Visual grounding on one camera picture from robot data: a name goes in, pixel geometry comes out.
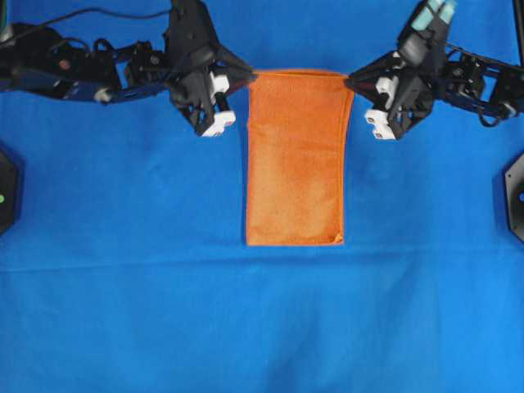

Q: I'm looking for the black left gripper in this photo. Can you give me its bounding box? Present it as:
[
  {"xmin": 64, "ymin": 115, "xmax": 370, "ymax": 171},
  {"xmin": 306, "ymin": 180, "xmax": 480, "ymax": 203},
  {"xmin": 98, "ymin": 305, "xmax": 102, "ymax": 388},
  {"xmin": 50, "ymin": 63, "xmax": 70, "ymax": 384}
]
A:
[{"xmin": 167, "ymin": 45, "xmax": 257, "ymax": 138}]

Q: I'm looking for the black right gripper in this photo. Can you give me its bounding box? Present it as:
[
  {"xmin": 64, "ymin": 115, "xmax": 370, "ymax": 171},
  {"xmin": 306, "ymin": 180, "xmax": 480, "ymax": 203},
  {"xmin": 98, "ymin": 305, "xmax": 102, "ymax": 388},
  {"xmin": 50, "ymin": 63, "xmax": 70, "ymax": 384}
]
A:
[{"xmin": 346, "ymin": 51, "xmax": 434, "ymax": 141}]

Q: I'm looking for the orange towel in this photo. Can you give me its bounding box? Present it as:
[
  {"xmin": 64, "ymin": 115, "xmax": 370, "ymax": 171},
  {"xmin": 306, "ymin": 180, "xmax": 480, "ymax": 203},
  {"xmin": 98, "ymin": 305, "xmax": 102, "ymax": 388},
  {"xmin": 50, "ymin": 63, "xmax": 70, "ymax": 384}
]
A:
[{"xmin": 246, "ymin": 70, "xmax": 354, "ymax": 246}]

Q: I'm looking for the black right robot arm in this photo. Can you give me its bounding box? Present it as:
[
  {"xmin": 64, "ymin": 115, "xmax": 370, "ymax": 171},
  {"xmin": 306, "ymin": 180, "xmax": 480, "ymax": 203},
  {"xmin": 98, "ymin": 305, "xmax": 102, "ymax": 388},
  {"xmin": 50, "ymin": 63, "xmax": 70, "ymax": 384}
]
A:
[{"xmin": 345, "ymin": 43, "xmax": 523, "ymax": 140}]

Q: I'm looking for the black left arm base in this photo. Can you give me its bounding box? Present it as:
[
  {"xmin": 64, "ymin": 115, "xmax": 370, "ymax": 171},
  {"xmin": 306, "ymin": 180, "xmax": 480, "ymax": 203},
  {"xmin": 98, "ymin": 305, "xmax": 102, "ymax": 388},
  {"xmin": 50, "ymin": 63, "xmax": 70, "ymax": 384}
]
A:
[{"xmin": 1, "ymin": 142, "xmax": 25, "ymax": 236}]

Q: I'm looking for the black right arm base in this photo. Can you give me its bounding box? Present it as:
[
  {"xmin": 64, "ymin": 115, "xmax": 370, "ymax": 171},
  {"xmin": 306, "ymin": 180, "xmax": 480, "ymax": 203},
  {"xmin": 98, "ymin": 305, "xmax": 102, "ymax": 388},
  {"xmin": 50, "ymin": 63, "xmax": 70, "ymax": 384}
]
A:
[{"xmin": 504, "ymin": 154, "xmax": 524, "ymax": 242}]

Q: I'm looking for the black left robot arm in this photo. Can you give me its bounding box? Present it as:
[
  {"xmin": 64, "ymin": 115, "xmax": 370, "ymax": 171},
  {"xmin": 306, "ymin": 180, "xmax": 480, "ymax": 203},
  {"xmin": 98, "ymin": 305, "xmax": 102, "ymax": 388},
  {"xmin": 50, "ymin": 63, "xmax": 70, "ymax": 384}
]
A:
[{"xmin": 1, "ymin": 23, "xmax": 256, "ymax": 138}]

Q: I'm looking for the blue table cloth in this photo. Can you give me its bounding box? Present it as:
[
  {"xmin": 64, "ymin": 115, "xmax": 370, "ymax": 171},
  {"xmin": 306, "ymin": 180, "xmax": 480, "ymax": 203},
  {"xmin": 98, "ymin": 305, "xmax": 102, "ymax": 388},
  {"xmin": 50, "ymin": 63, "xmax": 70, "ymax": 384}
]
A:
[{"xmin": 0, "ymin": 0, "xmax": 524, "ymax": 393}]

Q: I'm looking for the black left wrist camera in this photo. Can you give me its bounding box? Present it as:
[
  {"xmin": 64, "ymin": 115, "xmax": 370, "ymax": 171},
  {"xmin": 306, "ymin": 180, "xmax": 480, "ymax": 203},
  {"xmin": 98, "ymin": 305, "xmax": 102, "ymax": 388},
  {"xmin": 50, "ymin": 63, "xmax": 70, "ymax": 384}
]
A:
[{"xmin": 165, "ymin": 0, "xmax": 220, "ymax": 77}]

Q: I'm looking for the right wrist camera teal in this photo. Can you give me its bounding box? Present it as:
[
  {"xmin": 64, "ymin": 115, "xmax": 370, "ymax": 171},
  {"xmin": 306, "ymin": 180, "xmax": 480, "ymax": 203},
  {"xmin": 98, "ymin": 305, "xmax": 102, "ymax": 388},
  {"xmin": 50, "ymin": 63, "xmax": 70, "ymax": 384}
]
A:
[{"xmin": 397, "ymin": 0, "xmax": 457, "ymax": 74}]

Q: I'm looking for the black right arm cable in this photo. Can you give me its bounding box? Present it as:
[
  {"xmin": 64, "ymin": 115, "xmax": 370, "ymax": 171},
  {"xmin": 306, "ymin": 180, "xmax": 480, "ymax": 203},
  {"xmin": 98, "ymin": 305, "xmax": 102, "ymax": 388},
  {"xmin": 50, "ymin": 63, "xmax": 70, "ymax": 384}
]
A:
[{"xmin": 445, "ymin": 38, "xmax": 524, "ymax": 129}]

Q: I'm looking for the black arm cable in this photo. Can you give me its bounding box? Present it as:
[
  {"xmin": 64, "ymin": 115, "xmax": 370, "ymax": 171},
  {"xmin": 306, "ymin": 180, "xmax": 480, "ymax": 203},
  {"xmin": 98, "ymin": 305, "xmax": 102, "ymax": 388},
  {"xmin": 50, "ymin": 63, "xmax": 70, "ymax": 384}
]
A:
[
  {"xmin": 0, "ymin": 6, "xmax": 177, "ymax": 52},
  {"xmin": 445, "ymin": 38, "xmax": 524, "ymax": 129}
]

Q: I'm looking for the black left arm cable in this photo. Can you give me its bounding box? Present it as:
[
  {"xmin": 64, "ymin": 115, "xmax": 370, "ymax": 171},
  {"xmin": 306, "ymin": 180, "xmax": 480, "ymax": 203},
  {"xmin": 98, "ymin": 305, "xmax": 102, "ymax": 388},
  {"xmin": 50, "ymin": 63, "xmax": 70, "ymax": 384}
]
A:
[{"xmin": 0, "ymin": 6, "xmax": 177, "ymax": 52}]

